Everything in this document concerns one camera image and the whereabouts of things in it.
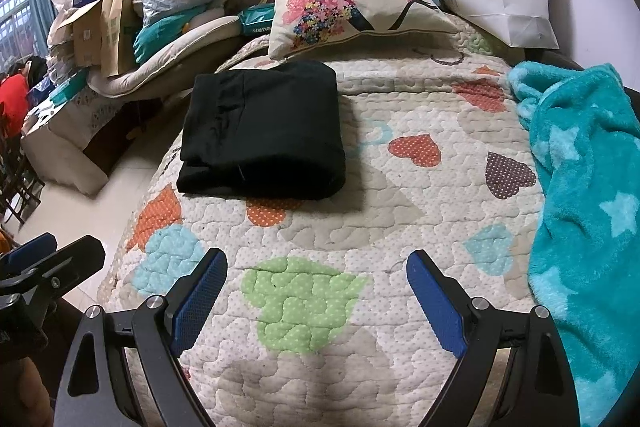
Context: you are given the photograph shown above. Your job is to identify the green tissue packet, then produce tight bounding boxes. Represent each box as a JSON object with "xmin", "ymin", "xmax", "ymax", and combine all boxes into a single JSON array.
[{"xmin": 237, "ymin": 2, "xmax": 278, "ymax": 38}]

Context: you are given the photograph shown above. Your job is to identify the beige padded mat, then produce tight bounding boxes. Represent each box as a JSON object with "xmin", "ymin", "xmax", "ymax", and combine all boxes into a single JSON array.
[{"xmin": 87, "ymin": 14, "xmax": 243, "ymax": 100}]

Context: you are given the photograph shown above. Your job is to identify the teal cloth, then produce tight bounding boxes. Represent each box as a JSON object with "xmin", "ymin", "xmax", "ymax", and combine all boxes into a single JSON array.
[{"xmin": 132, "ymin": 4, "xmax": 223, "ymax": 62}]

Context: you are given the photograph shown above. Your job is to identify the beige patterned sofa cushion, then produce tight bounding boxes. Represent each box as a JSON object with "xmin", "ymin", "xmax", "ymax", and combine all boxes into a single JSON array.
[{"xmin": 22, "ymin": 84, "xmax": 108, "ymax": 195}]

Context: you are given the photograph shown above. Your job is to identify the teal packet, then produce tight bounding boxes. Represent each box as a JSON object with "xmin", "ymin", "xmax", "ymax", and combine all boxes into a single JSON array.
[{"xmin": 50, "ymin": 69, "xmax": 91, "ymax": 105}]

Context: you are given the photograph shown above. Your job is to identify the dark wooden chair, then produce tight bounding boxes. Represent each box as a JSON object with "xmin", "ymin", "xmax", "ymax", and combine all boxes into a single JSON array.
[{"xmin": 0, "ymin": 107, "xmax": 46, "ymax": 225}]

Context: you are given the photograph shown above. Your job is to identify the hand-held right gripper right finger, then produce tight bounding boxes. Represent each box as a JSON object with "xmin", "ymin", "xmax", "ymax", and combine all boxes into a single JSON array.
[{"xmin": 406, "ymin": 250, "xmax": 581, "ymax": 427}]

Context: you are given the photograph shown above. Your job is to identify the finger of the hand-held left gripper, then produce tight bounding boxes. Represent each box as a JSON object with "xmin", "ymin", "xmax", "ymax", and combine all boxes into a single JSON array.
[
  {"xmin": 12, "ymin": 234, "xmax": 107, "ymax": 303},
  {"xmin": 0, "ymin": 232, "xmax": 58, "ymax": 278}
]

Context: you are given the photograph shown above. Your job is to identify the quilted heart-print blanket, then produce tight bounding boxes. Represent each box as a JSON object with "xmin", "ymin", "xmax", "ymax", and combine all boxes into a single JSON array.
[{"xmin": 97, "ymin": 14, "xmax": 551, "ymax": 427}]

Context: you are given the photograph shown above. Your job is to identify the window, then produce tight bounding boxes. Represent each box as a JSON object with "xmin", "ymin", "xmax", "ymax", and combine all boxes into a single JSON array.
[{"xmin": 0, "ymin": 0, "xmax": 31, "ymax": 72}]

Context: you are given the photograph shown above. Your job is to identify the open brown cardboard box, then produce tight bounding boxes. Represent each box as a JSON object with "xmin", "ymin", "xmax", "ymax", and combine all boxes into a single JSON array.
[{"xmin": 70, "ymin": 0, "xmax": 108, "ymax": 68}]

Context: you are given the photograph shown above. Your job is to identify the black pants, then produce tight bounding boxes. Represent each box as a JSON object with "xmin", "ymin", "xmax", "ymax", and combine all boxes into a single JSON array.
[{"xmin": 176, "ymin": 59, "xmax": 348, "ymax": 200}]

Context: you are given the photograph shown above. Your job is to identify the teal star fleece blanket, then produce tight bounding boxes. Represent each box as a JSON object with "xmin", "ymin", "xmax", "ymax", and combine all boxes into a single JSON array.
[{"xmin": 507, "ymin": 63, "xmax": 640, "ymax": 427}]

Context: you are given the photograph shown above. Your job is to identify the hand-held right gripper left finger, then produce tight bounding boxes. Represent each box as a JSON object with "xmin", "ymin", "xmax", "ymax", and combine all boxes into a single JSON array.
[{"xmin": 54, "ymin": 248, "xmax": 228, "ymax": 427}]

